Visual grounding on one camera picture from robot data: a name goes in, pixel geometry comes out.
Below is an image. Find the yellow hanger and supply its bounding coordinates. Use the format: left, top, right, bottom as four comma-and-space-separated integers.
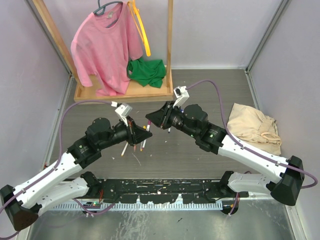
127, 0, 151, 57

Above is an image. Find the white pen yellow end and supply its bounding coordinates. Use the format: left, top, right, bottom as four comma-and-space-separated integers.
120, 143, 128, 157

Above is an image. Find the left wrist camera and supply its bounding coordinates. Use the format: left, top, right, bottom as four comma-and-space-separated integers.
115, 103, 133, 127

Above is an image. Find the wooden rack right post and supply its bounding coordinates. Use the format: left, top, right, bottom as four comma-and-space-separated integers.
166, 0, 174, 89

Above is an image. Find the grey clothes hanger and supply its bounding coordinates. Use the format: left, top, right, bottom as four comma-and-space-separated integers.
93, 0, 124, 30

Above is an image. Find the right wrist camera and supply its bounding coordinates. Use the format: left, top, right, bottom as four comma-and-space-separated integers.
173, 86, 190, 108

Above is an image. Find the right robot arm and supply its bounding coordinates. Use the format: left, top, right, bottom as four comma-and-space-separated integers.
145, 101, 305, 206

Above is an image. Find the beige cloth bag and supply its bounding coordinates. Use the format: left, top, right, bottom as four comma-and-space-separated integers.
227, 103, 282, 156

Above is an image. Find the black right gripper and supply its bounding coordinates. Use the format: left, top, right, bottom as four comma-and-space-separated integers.
145, 101, 198, 139

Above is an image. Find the wooden rack base tray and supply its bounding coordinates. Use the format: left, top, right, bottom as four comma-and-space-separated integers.
73, 70, 174, 103

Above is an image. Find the white pen purple end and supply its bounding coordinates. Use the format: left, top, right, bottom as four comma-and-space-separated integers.
141, 126, 151, 149

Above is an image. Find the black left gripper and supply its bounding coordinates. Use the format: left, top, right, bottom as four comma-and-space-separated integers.
98, 114, 151, 150

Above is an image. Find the green cloth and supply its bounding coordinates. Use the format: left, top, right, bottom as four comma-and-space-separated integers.
127, 57, 166, 89

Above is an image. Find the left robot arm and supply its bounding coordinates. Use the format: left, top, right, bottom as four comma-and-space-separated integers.
0, 117, 153, 231

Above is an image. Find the pink shirt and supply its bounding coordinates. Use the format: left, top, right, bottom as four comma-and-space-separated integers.
70, 2, 143, 96

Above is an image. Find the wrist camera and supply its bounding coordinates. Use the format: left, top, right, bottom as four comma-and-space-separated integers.
115, 103, 133, 127
173, 86, 190, 108

